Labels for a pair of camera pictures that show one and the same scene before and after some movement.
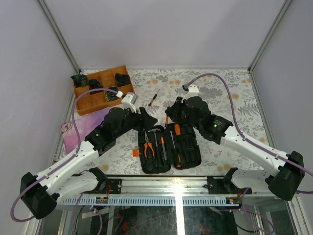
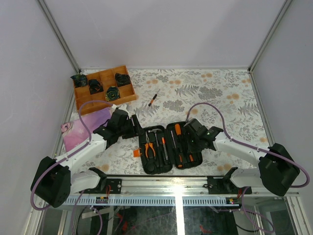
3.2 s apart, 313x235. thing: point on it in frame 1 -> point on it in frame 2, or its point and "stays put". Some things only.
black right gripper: [174, 110] -> [194, 149]
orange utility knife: [162, 141] stays put
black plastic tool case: [160, 148] stays put
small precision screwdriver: [155, 95] stays put
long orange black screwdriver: [177, 133] stays put
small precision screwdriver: [167, 113] -> [191, 157]
